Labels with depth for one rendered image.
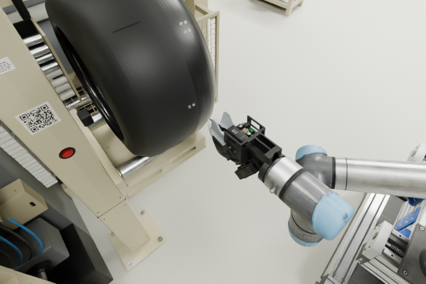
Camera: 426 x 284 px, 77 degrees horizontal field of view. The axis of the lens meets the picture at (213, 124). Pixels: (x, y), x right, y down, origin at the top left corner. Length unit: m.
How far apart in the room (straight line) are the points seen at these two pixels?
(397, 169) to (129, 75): 0.60
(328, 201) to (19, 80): 0.66
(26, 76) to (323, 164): 0.68
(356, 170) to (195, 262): 1.29
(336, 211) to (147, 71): 0.46
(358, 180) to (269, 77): 2.08
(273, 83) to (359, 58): 1.01
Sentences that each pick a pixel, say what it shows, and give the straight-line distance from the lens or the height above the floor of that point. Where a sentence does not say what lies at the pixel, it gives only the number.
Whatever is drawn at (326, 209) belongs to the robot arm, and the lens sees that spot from 0.50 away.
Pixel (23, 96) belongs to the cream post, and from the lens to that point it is 0.74.
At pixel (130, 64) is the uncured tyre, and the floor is 1.35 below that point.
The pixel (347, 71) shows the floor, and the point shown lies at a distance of 2.96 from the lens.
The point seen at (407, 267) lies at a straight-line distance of 1.22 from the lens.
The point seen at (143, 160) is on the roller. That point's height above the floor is 0.92.
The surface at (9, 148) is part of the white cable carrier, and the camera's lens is 0.84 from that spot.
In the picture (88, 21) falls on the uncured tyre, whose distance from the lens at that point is 0.66.
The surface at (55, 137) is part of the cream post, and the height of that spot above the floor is 1.14.
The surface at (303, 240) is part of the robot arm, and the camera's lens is 0.62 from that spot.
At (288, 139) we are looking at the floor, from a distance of 2.19.
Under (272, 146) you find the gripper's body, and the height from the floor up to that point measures 1.28.
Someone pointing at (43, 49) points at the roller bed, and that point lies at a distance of 1.15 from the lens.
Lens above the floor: 1.73
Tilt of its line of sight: 52 degrees down
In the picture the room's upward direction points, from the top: straight up
